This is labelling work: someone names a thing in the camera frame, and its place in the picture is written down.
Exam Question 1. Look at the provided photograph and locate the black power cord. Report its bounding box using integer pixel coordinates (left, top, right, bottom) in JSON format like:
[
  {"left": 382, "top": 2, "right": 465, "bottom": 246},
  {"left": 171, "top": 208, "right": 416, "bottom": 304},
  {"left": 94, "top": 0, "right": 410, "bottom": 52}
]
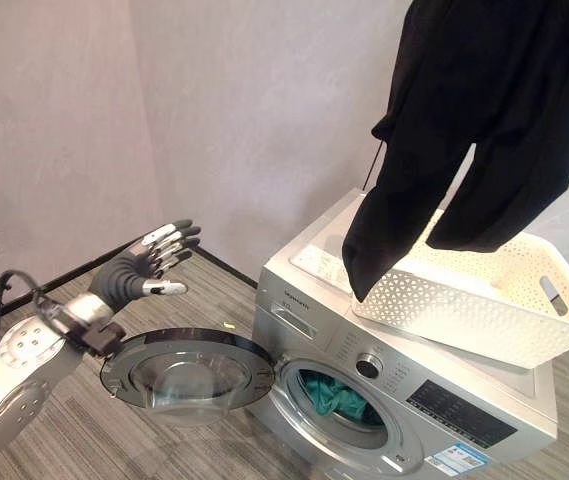
[{"left": 362, "top": 138, "right": 384, "bottom": 193}]

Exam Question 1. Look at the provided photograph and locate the washer control knob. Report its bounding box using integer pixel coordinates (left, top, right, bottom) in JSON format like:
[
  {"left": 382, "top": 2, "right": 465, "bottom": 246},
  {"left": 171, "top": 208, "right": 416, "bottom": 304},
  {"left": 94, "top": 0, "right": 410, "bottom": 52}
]
[{"left": 355, "top": 352, "right": 385, "bottom": 379}]

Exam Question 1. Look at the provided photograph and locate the black garment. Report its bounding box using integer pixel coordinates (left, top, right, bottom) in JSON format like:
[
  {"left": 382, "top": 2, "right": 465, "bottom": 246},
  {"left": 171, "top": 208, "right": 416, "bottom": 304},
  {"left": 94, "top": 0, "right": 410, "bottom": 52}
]
[{"left": 341, "top": 0, "right": 569, "bottom": 304}]

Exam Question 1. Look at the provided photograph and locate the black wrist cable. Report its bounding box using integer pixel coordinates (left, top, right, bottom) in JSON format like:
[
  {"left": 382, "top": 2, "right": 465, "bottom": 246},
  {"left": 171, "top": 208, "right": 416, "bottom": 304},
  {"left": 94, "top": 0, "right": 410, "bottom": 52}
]
[{"left": 0, "top": 269, "right": 73, "bottom": 360}]

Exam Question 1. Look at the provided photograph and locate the silver front-load washing machine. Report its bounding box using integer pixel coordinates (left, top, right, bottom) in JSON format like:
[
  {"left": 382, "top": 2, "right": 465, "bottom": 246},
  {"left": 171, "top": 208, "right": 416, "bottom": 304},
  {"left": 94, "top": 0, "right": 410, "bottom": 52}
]
[{"left": 241, "top": 187, "right": 559, "bottom": 480}]

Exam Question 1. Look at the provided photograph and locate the round washer door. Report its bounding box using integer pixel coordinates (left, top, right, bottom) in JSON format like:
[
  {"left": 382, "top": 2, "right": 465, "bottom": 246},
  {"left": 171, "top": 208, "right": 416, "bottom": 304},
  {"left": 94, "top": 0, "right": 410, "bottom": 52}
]
[{"left": 99, "top": 328, "right": 277, "bottom": 416}]

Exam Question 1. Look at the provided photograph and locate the white plastic laundry basket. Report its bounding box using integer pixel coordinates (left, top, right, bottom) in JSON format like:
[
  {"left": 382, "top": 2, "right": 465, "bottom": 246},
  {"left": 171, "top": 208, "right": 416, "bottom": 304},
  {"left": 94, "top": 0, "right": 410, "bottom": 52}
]
[{"left": 351, "top": 209, "right": 569, "bottom": 370}]

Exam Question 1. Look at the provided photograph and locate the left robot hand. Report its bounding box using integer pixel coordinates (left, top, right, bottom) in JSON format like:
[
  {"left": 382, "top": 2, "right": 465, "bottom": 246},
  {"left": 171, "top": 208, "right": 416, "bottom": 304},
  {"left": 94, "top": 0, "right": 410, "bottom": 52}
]
[{"left": 88, "top": 218, "right": 202, "bottom": 310}]

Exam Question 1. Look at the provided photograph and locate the blue energy label sticker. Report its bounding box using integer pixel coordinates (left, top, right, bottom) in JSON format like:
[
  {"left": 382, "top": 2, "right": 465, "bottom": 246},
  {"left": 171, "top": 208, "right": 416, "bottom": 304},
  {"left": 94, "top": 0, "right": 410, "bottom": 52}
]
[{"left": 422, "top": 441, "right": 493, "bottom": 476}]

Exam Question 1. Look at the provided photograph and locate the teal garment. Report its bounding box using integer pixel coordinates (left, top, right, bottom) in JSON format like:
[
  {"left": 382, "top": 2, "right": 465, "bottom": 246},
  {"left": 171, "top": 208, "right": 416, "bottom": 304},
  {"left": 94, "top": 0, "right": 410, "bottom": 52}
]
[{"left": 299, "top": 369, "right": 371, "bottom": 419}]

